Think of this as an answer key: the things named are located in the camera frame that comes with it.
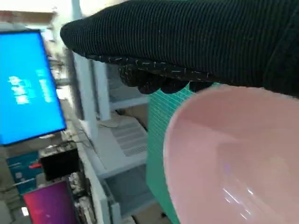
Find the black knitted gloved right hand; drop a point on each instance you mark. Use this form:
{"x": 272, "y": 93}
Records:
{"x": 187, "y": 37}

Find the teal cardboard box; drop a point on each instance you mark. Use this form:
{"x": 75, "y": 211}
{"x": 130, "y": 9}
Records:
{"x": 21, "y": 168}

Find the monitor with blue screen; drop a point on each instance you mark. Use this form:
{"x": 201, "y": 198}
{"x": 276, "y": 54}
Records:
{"x": 28, "y": 88}

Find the black box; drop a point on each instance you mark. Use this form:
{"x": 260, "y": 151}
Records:
{"x": 60, "y": 165}

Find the white mesh cabinet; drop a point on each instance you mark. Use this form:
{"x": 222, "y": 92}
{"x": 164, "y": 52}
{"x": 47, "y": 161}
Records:
{"x": 126, "y": 144}
{"x": 102, "y": 88}

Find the pink bowl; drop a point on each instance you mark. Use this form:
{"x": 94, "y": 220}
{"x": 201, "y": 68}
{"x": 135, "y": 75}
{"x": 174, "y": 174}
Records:
{"x": 233, "y": 140}

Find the green cutting mat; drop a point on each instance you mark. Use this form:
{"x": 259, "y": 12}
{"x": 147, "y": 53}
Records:
{"x": 158, "y": 116}

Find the monitor with purple screen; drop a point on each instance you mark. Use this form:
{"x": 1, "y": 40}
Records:
{"x": 51, "y": 203}

